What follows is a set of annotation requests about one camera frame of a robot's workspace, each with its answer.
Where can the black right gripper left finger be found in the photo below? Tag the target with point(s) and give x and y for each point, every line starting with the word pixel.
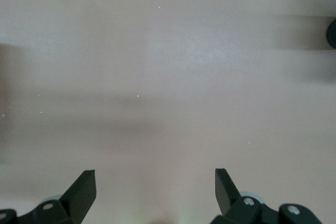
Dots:
pixel 73 203

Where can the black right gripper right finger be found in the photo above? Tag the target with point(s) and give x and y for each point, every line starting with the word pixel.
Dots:
pixel 231 200

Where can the black round object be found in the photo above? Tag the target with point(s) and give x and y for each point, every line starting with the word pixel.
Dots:
pixel 332 33

